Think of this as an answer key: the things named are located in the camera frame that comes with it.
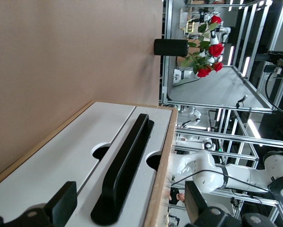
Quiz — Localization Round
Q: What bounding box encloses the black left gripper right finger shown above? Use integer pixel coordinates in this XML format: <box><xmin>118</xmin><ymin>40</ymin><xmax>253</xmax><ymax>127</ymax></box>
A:
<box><xmin>185</xmin><ymin>181</ymin><xmax>277</xmax><ymax>227</ymax></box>

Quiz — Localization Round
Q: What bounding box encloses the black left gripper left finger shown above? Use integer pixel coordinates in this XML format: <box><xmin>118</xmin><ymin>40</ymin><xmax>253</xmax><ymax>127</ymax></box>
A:
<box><xmin>0</xmin><ymin>181</ymin><xmax>77</xmax><ymax>227</ymax></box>

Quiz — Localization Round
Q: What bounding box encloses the long black drawer handle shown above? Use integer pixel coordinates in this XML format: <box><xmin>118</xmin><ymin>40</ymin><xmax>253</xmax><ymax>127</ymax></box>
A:
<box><xmin>90</xmin><ymin>113</ymin><xmax>155</xmax><ymax>226</ymax></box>

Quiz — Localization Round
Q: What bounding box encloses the white-fronted wooden drawer with handle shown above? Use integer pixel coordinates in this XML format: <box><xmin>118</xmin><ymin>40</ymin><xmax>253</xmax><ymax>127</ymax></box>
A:
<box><xmin>68</xmin><ymin>106</ymin><xmax>174</xmax><ymax>227</ymax></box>

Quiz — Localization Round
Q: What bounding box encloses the light wooden drawer cabinet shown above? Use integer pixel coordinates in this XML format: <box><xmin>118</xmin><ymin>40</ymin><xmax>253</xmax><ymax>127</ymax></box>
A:
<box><xmin>0</xmin><ymin>100</ymin><xmax>179</xmax><ymax>227</ymax></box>

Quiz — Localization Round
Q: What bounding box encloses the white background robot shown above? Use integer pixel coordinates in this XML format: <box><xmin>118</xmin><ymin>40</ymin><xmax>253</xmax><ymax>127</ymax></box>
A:
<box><xmin>208</xmin><ymin>14</ymin><xmax>232</xmax><ymax>48</ymax></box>
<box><xmin>180</xmin><ymin>106</ymin><xmax>202</xmax><ymax>127</ymax></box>
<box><xmin>202</xmin><ymin>139</ymin><xmax>217</xmax><ymax>152</ymax></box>

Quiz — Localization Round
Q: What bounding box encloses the red artificial rose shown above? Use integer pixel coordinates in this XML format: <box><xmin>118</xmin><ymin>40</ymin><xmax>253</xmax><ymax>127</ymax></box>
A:
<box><xmin>210</xmin><ymin>15</ymin><xmax>223</xmax><ymax>25</ymax></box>
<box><xmin>197</xmin><ymin>66</ymin><xmax>213</xmax><ymax>79</ymax></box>
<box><xmin>208</xmin><ymin>43</ymin><xmax>225</xmax><ymax>58</ymax></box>
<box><xmin>212</xmin><ymin>61</ymin><xmax>224</xmax><ymax>73</ymax></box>

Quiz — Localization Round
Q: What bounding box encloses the brown table mat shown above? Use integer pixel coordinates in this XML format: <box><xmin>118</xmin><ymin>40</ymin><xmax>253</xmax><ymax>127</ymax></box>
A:
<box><xmin>0</xmin><ymin>0</ymin><xmax>164</xmax><ymax>181</ymax></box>

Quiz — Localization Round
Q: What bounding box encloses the black cylindrical vase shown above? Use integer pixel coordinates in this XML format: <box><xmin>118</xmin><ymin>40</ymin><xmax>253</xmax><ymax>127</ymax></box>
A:
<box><xmin>154</xmin><ymin>39</ymin><xmax>189</xmax><ymax>57</ymax></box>

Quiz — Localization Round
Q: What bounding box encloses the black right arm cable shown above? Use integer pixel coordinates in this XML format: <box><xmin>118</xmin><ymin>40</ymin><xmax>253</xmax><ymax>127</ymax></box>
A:
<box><xmin>171</xmin><ymin>169</ymin><xmax>278</xmax><ymax>193</ymax></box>

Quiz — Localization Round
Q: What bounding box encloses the aluminium cage frame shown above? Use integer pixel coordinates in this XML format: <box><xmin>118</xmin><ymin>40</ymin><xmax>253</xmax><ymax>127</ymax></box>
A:
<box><xmin>160</xmin><ymin>0</ymin><xmax>283</xmax><ymax>227</ymax></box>

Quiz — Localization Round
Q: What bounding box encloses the small black clamp camera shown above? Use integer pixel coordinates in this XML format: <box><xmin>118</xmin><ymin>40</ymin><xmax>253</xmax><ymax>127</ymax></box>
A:
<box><xmin>235</xmin><ymin>95</ymin><xmax>249</xmax><ymax>109</ymax></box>

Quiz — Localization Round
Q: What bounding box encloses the black frame-mounted camera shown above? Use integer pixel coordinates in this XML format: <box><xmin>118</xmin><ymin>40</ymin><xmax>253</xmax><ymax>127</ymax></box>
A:
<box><xmin>263</xmin><ymin>50</ymin><xmax>283</xmax><ymax>79</ymax></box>

